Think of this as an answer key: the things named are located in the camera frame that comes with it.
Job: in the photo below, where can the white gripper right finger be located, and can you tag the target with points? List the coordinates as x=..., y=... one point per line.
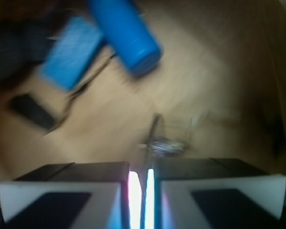
x=216, y=193

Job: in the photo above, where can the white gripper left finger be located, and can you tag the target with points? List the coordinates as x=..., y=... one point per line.
x=68, y=196

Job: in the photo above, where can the silver keys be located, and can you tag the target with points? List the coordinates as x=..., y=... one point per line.
x=166, y=137

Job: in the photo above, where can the brown paper bag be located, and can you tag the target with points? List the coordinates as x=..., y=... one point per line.
x=221, y=85

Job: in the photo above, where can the blue rectangular block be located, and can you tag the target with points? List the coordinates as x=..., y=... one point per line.
x=78, y=44

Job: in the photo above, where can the blue plastic bottle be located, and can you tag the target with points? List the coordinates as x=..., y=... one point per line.
x=128, y=35

